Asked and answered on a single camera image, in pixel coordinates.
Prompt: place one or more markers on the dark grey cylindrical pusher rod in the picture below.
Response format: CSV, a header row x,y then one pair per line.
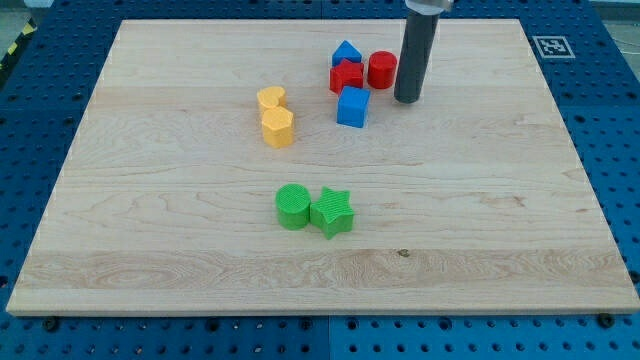
x,y
416,47

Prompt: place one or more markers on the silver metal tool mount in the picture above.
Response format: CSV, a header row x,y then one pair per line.
x,y
429,7

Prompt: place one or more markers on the blue cube block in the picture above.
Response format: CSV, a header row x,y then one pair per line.
x,y
352,106

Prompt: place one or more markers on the red star block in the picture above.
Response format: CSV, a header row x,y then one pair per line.
x,y
346,73

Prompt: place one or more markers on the green star block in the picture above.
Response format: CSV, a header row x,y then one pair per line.
x,y
332,212

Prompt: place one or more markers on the red cylinder block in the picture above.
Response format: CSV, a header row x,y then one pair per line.
x,y
381,69

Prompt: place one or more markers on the blue triangular prism block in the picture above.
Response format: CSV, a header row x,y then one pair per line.
x,y
346,51

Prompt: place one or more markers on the white fiducial marker tag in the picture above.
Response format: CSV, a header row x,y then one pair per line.
x,y
553,47

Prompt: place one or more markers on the yellow heart block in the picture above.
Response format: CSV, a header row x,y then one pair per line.
x,y
271,97

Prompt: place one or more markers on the yellow hexagon block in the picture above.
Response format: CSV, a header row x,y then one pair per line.
x,y
278,127

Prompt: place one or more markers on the green cylinder block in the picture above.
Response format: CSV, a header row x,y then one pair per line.
x,y
293,206

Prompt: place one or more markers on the light wooden board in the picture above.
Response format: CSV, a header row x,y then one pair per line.
x,y
209,176

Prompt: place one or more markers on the black bolt front right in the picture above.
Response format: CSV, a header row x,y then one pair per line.
x,y
606,320

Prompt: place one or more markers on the black bolt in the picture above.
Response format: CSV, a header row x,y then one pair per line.
x,y
606,320
50,324

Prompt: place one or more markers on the black bolt front left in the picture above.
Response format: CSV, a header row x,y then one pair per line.
x,y
50,324

